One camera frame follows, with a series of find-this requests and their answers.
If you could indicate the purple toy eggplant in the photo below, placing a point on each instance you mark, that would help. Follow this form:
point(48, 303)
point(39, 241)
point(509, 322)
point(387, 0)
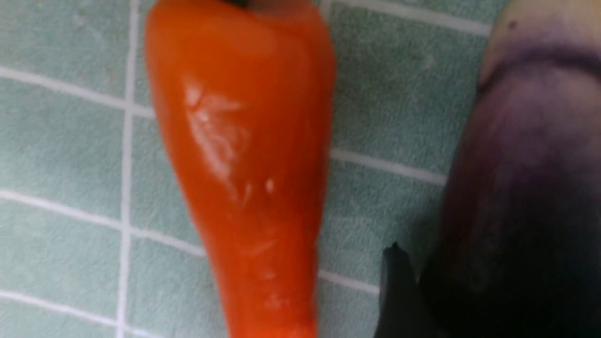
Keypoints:
point(517, 251)

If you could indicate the green checkered tablecloth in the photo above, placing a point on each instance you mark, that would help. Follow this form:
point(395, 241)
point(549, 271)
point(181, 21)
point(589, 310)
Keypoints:
point(95, 239)

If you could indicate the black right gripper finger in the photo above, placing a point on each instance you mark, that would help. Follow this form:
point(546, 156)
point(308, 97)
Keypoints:
point(402, 310)

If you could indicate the orange toy carrot green leaves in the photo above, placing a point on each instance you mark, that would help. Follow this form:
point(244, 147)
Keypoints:
point(243, 96)

